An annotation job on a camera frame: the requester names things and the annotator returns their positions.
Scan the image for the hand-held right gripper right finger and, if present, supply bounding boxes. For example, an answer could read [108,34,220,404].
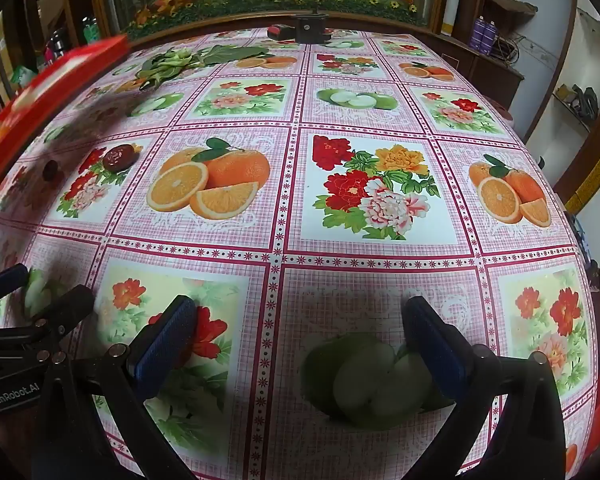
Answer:
[402,295,568,480]

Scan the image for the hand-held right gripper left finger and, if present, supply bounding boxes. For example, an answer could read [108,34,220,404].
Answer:
[30,294,201,480]

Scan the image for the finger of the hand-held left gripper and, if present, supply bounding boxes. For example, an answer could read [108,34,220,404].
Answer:
[30,284,97,332]
[0,262,31,306]

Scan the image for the red white tray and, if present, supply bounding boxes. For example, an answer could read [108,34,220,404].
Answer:
[0,35,131,176]

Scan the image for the printed pink tablecloth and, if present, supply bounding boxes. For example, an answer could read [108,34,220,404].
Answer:
[0,27,600,480]

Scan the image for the gold trimmed wooden pillar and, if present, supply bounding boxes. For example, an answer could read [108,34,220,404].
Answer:
[562,125,600,216]

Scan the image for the black silver thermos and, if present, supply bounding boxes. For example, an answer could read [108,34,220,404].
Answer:
[45,30,67,61]

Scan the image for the leafy green vegetables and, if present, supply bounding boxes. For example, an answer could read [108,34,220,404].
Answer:
[136,45,273,92]

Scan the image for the low wooden cabinet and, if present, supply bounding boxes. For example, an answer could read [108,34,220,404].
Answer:
[440,47,526,111]

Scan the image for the wooden sideboard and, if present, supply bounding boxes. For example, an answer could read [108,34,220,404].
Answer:
[0,0,106,126]

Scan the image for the black round device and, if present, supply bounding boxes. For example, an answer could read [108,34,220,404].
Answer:
[294,7,328,45]

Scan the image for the tangled cables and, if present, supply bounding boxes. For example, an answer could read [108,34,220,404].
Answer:
[495,32,523,63]

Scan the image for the brown wall shelf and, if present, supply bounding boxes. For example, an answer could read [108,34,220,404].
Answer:
[485,0,538,23]

